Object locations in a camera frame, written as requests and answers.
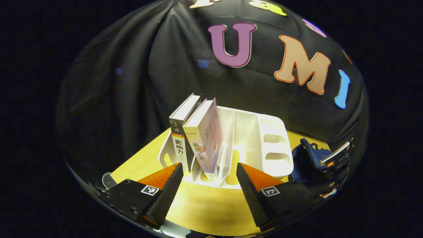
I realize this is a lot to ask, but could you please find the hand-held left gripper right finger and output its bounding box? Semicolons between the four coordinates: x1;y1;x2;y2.
236;162;323;232

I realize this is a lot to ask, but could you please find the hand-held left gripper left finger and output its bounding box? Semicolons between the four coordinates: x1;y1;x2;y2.
99;162;184;230

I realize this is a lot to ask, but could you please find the blue schoolbag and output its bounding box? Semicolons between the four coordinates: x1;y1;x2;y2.
291;138;334;187

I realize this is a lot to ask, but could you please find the white bookshelf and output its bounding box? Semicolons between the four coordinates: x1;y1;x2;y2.
158;106;294;189

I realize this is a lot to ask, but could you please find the black and white book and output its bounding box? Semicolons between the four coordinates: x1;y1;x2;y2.
169;93;202;174

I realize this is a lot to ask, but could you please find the pink book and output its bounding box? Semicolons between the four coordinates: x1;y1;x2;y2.
182;98;223;180

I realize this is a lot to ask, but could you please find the grey round disc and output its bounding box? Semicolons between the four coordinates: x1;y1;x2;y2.
102;172;117;189

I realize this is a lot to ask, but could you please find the black backdrop cloth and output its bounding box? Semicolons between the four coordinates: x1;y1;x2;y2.
56;0;369;185

